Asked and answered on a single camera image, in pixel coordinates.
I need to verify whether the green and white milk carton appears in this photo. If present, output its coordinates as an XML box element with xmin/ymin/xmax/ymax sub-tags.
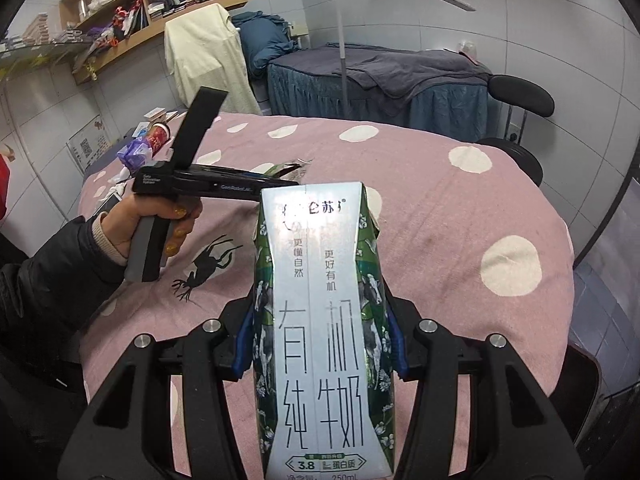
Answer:
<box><xmin>251</xmin><ymin>181</ymin><xmax>398</xmax><ymax>480</ymax></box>

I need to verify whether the grey towel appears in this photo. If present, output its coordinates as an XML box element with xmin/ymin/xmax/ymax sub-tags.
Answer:
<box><xmin>324</xmin><ymin>42</ymin><xmax>495</xmax><ymax>102</ymax></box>

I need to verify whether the white floor lamp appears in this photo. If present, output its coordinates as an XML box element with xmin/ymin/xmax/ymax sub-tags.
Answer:
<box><xmin>334</xmin><ymin>0</ymin><xmax>479</xmax><ymax>122</ymax></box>

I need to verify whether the pink polka dot blanket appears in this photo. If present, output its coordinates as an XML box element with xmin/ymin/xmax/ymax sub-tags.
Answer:
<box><xmin>80</xmin><ymin>112</ymin><xmax>576</xmax><ymax>461</ymax></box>

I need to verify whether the black stool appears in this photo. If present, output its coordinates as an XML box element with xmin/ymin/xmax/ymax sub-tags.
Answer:
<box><xmin>474</xmin><ymin>74</ymin><xmax>557</xmax><ymax>187</ymax></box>

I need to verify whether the dark blue cloth pile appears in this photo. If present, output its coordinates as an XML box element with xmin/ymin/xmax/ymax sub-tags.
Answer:
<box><xmin>231</xmin><ymin>10</ymin><xmax>304</xmax><ymax>81</ymax></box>

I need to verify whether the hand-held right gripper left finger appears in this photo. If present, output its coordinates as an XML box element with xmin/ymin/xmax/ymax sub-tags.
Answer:
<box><xmin>59</xmin><ymin>299</ymin><xmax>257</xmax><ymax>480</ymax></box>

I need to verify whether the person's left hand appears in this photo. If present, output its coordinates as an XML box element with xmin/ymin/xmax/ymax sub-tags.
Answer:
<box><xmin>91</xmin><ymin>192</ymin><xmax>204</xmax><ymax>263</ymax></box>

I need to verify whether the blue skirted massage bed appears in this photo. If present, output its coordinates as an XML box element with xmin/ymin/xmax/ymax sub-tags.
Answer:
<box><xmin>266</xmin><ymin>42</ymin><xmax>502</xmax><ymax>142</ymax></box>

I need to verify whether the red paper cup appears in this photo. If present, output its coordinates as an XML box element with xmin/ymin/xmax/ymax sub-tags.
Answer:
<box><xmin>144</xmin><ymin>122</ymin><xmax>174</xmax><ymax>162</ymax></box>

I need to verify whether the cream cloth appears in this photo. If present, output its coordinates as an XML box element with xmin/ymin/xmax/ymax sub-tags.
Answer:
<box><xmin>164</xmin><ymin>2</ymin><xmax>262</xmax><ymax>117</ymax></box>

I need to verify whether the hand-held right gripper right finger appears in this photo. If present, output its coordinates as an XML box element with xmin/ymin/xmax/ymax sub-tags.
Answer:
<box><xmin>386</xmin><ymin>296</ymin><xmax>587</xmax><ymax>480</ymax></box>

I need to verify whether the purple plastic wrapper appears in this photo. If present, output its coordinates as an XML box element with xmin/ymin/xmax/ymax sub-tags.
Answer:
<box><xmin>116</xmin><ymin>139</ymin><xmax>154</xmax><ymax>172</ymax></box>

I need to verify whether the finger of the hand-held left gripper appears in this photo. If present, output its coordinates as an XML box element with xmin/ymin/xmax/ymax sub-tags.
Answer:
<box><xmin>250</xmin><ymin>164</ymin><xmax>302</xmax><ymax>186</ymax></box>

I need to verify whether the black trash bin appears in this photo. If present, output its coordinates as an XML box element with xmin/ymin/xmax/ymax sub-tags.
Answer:
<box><xmin>554</xmin><ymin>342</ymin><xmax>602</xmax><ymax>461</ymax></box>

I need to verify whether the person's left forearm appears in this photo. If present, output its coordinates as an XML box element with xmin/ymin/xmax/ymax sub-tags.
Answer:
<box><xmin>0</xmin><ymin>214</ymin><xmax>130</xmax><ymax>363</ymax></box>

